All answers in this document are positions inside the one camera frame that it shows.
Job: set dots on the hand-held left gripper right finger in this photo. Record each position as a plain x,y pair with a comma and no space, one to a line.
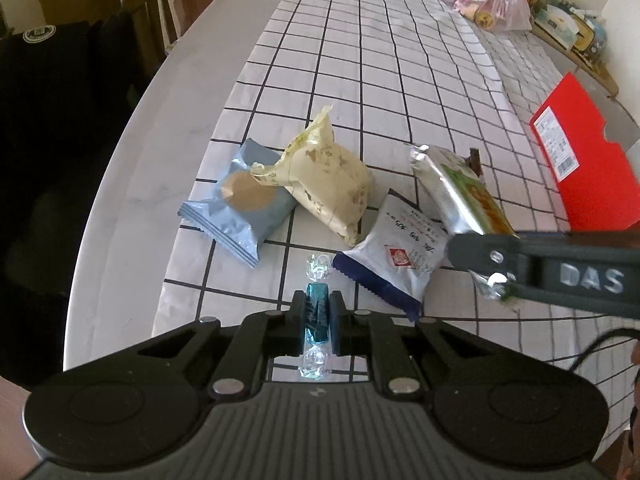
336,325

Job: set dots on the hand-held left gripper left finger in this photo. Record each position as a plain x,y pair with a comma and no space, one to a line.
299,320

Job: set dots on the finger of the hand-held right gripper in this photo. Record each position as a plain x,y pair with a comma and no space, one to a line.
480,255

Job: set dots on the teal candy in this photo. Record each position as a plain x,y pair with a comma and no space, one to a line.
316,310

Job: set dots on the green snack packet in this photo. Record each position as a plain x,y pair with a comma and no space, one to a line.
460,195

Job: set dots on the white and navy packet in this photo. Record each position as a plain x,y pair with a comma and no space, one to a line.
395,260

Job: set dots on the dark brown wrapper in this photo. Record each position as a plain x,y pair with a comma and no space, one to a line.
475,162

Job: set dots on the red cardboard box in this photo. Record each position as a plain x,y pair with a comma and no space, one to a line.
590,170

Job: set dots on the light blue pastry packet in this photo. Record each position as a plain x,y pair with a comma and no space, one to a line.
235,220

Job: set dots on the cream pastry packet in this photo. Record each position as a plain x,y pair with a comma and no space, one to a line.
325,175

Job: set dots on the white cabinet with wooden top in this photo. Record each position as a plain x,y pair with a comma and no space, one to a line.
595,72

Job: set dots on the yellow tissue holder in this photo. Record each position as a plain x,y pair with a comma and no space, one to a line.
582,32

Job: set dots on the tissue box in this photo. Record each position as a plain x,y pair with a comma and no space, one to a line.
560,25

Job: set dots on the black jacket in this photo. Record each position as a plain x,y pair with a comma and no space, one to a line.
50,160

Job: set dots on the wooden chair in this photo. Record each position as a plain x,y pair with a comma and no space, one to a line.
145,0

